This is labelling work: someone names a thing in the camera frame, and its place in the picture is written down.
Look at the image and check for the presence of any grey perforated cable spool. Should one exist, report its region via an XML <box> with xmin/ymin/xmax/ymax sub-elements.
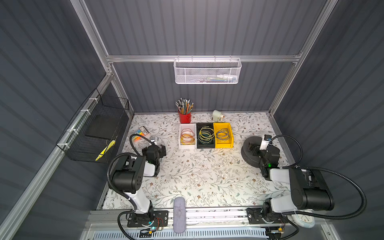
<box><xmin>241</xmin><ymin>137</ymin><xmax>266</xmax><ymax>168</ymax></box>

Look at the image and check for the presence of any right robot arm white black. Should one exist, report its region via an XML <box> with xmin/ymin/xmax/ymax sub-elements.
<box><xmin>241</xmin><ymin>135</ymin><xmax>368</xmax><ymax>224</ymax></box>

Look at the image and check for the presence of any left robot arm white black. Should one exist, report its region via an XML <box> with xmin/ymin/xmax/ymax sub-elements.
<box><xmin>107</xmin><ymin>145</ymin><xmax>169</xmax><ymax>231</ymax></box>

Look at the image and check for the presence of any yellow black striped tool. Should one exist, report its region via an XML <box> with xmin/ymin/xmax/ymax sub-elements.
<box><xmin>95</xmin><ymin>140</ymin><xmax>116</xmax><ymax>162</ymax></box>

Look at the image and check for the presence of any yellow plastic bin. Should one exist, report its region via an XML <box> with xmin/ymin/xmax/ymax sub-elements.
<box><xmin>214</xmin><ymin>123</ymin><xmax>234</xmax><ymax>149</ymax></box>

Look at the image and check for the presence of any red pencil cup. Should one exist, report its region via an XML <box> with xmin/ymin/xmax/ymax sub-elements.
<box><xmin>179</xmin><ymin>113</ymin><xmax>192</xmax><ymax>124</ymax></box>

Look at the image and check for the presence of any white plastic bin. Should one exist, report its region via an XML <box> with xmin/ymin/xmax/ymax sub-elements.
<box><xmin>178</xmin><ymin>123</ymin><xmax>197</xmax><ymax>150</ymax></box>

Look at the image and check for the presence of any black plastic bin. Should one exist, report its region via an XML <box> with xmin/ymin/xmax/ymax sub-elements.
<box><xmin>196</xmin><ymin>123</ymin><xmax>216</xmax><ymax>149</ymax></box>

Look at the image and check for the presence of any grey fuzzy oblong brush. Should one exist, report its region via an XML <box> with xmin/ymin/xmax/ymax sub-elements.
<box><xmin>173</xmin><ymin>197</ymin><xmax>187</xmax><ymax>234</ymax></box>

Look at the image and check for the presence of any bundle of pencils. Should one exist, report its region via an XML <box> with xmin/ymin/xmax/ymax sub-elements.
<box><xmin>175</xmin><ymin>98</ymin><xmax>194</xmax><ymax>115</ymax></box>

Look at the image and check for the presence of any black pad in basket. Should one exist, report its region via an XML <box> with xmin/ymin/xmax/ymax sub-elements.
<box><xmin>85</xmin><ymin>115</ymin><xmax>120</xmax><ymax>140</ymax></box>

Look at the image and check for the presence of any pale green pencil sharpener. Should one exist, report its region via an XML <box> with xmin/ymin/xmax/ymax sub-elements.
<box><xmin>212</xmin><ymin>110</ymin><xmax>225</xmax><ymax>123</ymax></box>

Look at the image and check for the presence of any white round clock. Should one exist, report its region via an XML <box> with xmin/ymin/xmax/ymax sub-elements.
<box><xmin>291</xmin><ymin>212</ymin><xmax>315</xmax><ymax>229</ymax></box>

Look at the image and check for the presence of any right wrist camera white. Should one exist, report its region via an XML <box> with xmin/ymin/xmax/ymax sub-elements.
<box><xmin>260</xmin><ymin>135</ymin><xmax>272</xmax><ymax>151</ymax></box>

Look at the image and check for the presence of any red cable coil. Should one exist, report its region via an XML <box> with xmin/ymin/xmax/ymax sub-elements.
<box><xmin>180</xmin><ymin>128</ymin><xmax>196</xmax><ymax>145</ymax></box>

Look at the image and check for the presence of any green cable coil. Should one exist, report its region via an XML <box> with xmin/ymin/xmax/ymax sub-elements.
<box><xmin>198</xmin><ymin>131</ymin><xmax>215</xmax><ymax>145</ymax></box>

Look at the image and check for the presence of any yellow cable in black bin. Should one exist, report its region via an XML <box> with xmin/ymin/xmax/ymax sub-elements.
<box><xmin>197</xmin><ymin>125</ymin><xmax>215</xmax><ymax>144</ymax></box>

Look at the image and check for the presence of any black wire wall basket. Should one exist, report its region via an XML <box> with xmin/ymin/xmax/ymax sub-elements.
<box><xmin>57</xmin><ymin>91</ymin><xmax>130</xmax><ymax>164</ymax></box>

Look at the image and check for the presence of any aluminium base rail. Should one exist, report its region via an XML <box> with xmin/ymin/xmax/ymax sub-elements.
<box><xmin>82</xmin><ymin>206</ymin><xmax>331</xmax><ymax>235</ymax></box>

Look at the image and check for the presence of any white wire mesh basket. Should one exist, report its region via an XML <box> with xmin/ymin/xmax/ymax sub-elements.
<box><xmin>173</xmin><ymin>57</ymin><xmax>242</xmax><ymax>85</ymax></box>

